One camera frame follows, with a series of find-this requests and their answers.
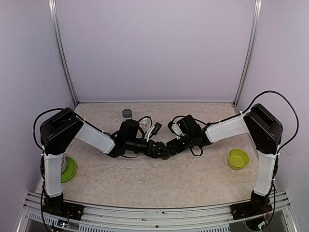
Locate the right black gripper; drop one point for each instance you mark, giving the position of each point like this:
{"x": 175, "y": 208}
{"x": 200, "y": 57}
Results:
{"x": 178, "y": 148}

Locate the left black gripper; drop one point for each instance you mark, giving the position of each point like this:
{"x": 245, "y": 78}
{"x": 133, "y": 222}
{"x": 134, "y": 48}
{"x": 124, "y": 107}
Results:
{"x": 154, "y": 153}

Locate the small white pill bottle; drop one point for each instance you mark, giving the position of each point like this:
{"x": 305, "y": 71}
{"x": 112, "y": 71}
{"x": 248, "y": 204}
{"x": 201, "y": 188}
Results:
{"x": 144, "y": 123}

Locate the orange pill bottle grey cap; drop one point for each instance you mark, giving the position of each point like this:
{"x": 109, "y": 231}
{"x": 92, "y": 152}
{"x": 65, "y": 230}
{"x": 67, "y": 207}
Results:
{"x": 127, "y": 114}

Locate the green weekly pill organizer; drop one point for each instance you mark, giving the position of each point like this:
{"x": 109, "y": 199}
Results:
{"x": 166, "y": 157}

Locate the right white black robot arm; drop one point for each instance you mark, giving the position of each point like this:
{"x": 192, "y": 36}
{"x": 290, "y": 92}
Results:
{"x": 199, "y": 181}

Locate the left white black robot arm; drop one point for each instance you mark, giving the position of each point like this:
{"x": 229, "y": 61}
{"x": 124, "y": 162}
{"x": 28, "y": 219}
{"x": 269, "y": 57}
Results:
{"x": 59, "y": 132}

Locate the green bowl right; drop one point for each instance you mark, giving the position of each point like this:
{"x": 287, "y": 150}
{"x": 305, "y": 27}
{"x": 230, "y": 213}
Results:
{"x": 238, "y": 159}

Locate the green plate left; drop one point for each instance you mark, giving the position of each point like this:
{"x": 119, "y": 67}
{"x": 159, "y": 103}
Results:
{"x": 70, "y": 170}

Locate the red patterned round tin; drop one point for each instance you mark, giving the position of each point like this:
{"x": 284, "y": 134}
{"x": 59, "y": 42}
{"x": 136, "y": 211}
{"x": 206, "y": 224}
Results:
{"x": 63, "y": 164}

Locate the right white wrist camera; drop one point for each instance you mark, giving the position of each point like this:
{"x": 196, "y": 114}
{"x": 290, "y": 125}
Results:
{"x": 175, "y": 128}

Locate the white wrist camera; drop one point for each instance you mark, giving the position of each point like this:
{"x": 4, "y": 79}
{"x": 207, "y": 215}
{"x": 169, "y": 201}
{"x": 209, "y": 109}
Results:
{"x": 175, "y": 128}
{"x": 153, "y": 131}

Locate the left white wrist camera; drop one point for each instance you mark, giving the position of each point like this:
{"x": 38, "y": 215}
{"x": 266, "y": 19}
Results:
{"x": 153, "y": 131}

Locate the front aluminium rail base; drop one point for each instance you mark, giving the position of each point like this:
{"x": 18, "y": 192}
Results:
{"x": 213, "y": 218}

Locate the right aluminium frame post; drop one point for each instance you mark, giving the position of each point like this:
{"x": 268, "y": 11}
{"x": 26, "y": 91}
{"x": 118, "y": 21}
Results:
{"x": 249, "y": 52}

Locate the aluminium frame post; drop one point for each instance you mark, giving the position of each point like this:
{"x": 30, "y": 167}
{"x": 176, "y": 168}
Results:
{"x": 249, "y": 52}
{"x": 61, "y": 51}

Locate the left aluminium frame post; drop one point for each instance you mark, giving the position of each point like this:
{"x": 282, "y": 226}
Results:
{"x": 61, "y": 51}

